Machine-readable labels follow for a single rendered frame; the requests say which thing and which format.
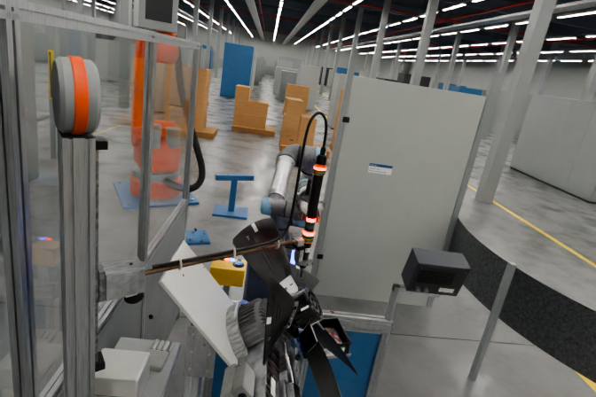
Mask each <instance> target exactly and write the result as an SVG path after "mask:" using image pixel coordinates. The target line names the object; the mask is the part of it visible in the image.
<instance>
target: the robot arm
mask: <svg viewBox="0 0 596 397"><path fill-rule="evenodd" d="M320 150H321V148H319V147H314V146H308V145H305V150H304V154H303V160H302V170H301V172H302V179H301V181H300V182H299V185H298V191H297V196H296V201H295V206H294V214H293V218H292V221H291V224H290V226H293V227H299V228H305V217H306V215H307V212H308V209H307V208H308V201H309V195H310V186H311V180H312V174H314V173H313V168H314V165H315V164H316V160H317V156H318V155H319V154H320ZM301 152H302V145H301V144H292V145H289V146H287V147H286V148H285V149H283V150H282V151H281V152H280V153H279V155H278V157H277V159H276V165H277V167H276V170H275V174H274V176H273V180H272V184H271V189H270V192H269V196H268V197H267V198H265V197H263V199H262V202H261V207H260V212H261V214H266V215H269V216H270V217H271V218H272V219H273V220H274V221H275V223H276V225H277V227H278V231H279V234H280V236H281V235H282V234H283V233H284V231H285V229H286V226H287V224H288V221H289V217H290V214H291V209H292V204H293V201H288V200H285V198H286V191H287V186H288V183H289V179H290V175H291V171H292V169H293V168H294V167H299V162H300V157H301ZM324 209H325V203H324V202H323V201H320V200H319V202H318V211H317V216H316V221H317V223H320V219H321V216H322V215H323V213H324ZM289 240H290V233H289V229H288V232H287V233H286V234H285V236H283V237H282V241H283V242H285V241H289Z"/></svg>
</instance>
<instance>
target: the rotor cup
mask: <svg viewBox="0 0 596 397"><path fill-rule="evenodd" d="M292 297H293V298H294V301H298V302H299V304H298V307H297V309H296V312H295V314H294V318H293V321H292V323H291V325H290V327H289V328H287V329H285V331H284V332H283V333H284V334H285V335H286V337H287V338H289V339H291V340H294V339H297V338H298V336H299V329H298V328H300V329H302V330H304V329H305V328H306V327H307V325H308V324H309V323H310V324H313V323H315V322H318V321H322V320H323V311H322V308H321V306H320V304H319V302H318V299H317V297H316V296H315V294H314V293H313V292H312V290H310V289H309V288H306V289H304V291H302V292H299V293H297V294H295V295H293V296H292ZM312 301H314V302H315V303H316V306H314V305H313V302H312ZM308 305H309V307H308V308H306V309H304V310H303V311H301V309H302V308H303V307H306V306H308ZM313 325H314V324H313Z"/></svg>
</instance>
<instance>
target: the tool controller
mask: <svg viewBox="0 0 596 397"><path fill-rule="evenodd" d="M470 271H471V268H470V267H469V265H468V263H467V260H466V258H465V256H464V255H463V253H452V252H445V251H436V250H429V249H422V248H415V247H413V248H412V250H411V252H410V255H409V257H408V259H407V262H406V263H405V265H404V269H403V272H402V274H401V276H402V279H403V281H404V286H405V288H406V291H409V292H424V293H433V294H441V295H449V296H457V295H458V293H459V290H460V288H461V287H462V285H463V283H464V282H465V281H466V279H467V276H468V274H469V273H470Z"/></svg>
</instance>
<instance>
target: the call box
mask: <svg viewBox="0 0 596 397"><path fill-rule="evenodd" d="M235 261H237V260H235V259H234V261H231V259H229V261H226V260H225V259H224V261H221V260H217V261H212V263H211V266H210V271H209V273H210V274H211V276H212V277H213V278H214V279H215V280H216V281H217V283H218V284H219V285H227V286H235V287H243V284H244V279H245V273H246V265H247V261H243V260H241V261H242V262H243V266H241V267H237V266H235V265H234V262H235Z"/></svg>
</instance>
